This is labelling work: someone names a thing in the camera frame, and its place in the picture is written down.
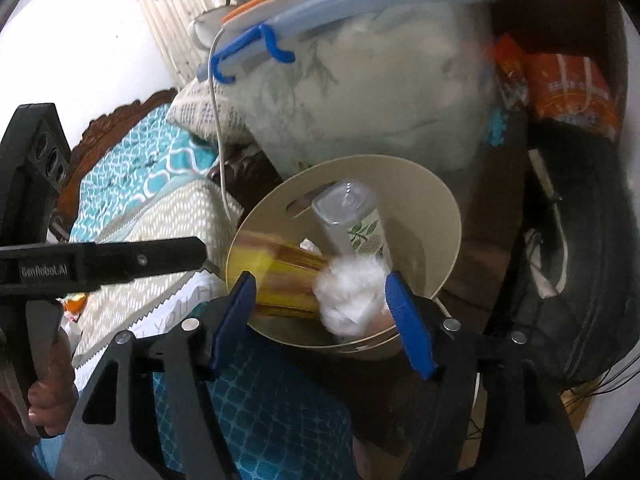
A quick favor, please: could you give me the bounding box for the white tissue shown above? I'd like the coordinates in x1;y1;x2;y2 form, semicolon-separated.
312;255;396;336

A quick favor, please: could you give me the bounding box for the teal and beige patterned quilt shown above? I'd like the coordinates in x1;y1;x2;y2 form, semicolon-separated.
35;102;362;480

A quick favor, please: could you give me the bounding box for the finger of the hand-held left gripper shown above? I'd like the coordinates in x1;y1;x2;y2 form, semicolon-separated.
95;236;209;282

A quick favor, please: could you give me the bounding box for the orange red bag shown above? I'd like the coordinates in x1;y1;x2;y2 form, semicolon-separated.
492;35;622;144

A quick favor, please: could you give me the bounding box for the person's left hand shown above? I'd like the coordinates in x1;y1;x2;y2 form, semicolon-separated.
27;329;80;439

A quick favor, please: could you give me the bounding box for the carved wooden headboard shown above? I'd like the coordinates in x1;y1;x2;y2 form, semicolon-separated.
49;87;179;228

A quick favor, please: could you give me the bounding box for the beige floral curtain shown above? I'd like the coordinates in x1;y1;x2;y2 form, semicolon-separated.
125;0;251;87

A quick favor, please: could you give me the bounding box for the white plastic object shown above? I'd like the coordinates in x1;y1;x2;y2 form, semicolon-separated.
189;0;242;52

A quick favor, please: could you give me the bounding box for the beige knitted blanket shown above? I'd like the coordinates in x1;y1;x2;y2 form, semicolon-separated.
166;80;257;150

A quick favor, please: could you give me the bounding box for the beige plastic bin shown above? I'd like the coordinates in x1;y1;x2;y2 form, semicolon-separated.
225;157;463;359

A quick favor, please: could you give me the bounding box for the black bag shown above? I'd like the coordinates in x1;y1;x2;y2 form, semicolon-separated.
520;122;640;397

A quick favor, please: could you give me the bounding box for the clear bottle with leaf label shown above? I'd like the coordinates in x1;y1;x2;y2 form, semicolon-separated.
311;180;393;268

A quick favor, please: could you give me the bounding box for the white cable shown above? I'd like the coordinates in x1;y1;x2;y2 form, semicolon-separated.
207;24;242;222

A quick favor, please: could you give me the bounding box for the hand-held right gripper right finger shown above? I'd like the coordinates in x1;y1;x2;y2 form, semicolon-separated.
384;271;587;480

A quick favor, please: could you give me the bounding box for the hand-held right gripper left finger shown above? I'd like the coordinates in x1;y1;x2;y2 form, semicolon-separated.
54;270;258;480

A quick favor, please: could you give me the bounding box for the clear storage bin orange lid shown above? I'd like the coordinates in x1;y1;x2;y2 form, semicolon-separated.
196;0;502;177

